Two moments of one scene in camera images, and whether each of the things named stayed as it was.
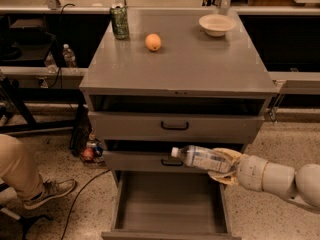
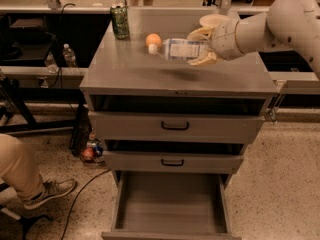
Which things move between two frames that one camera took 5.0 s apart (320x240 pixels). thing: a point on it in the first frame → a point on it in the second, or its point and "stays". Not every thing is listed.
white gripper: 252,173 → 225,39
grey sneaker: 51,190 stays
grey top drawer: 176,127 stays
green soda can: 120,20 stays
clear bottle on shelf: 69,56 stays
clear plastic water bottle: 201,157 → 179,49
